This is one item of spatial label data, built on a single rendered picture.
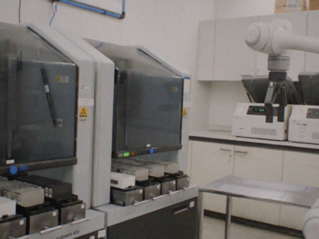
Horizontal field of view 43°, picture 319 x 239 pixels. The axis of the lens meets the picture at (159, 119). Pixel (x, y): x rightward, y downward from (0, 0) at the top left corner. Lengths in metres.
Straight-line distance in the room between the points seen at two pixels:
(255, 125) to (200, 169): 0.80
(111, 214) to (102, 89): 0.59
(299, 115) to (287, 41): 2.51
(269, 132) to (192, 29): 1.51
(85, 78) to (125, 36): 1.96
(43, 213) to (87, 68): 0.66
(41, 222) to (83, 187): 0.33
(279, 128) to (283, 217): 0.86
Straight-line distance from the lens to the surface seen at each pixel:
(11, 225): 1.60
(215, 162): 4.40
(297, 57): 4.37
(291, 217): 4.17
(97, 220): 1.90
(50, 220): 1.71
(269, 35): 1.59
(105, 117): 1.97
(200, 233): 2.19
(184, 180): 2.44
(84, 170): 1.91
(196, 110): 4.86
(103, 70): 1.95
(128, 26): 3.84
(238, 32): 4.65
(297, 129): 4.04
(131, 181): 2.09
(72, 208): 1.78
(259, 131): 4.17
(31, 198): 1.72
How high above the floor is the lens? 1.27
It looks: 3 degrees down
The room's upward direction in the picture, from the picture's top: 2 degrees clockwise
